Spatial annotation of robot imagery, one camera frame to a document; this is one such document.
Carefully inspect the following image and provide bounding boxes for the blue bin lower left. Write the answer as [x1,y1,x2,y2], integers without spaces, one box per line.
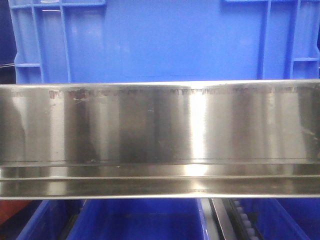
[17,199,85,240]

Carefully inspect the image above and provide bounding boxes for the black cable chain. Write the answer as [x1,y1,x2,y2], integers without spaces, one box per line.
[228,198,265,240]

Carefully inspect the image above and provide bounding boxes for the stainless steel shelf beam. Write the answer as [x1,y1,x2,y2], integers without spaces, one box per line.
[0,79,320,200]

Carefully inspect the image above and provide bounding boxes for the blue bin lower right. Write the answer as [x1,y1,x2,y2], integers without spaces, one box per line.
[235,198,320,240]

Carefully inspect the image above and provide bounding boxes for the blue crate on shelf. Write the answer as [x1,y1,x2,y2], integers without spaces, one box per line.
[8,0,320,84]

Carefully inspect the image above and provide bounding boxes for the blue bin lower middle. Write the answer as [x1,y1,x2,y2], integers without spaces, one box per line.
[67,198,209,240]

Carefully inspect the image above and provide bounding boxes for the blue bin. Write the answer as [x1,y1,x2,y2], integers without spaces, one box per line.
[17,199,85,240]
[235,198,320,240]
[67,198,209,240]

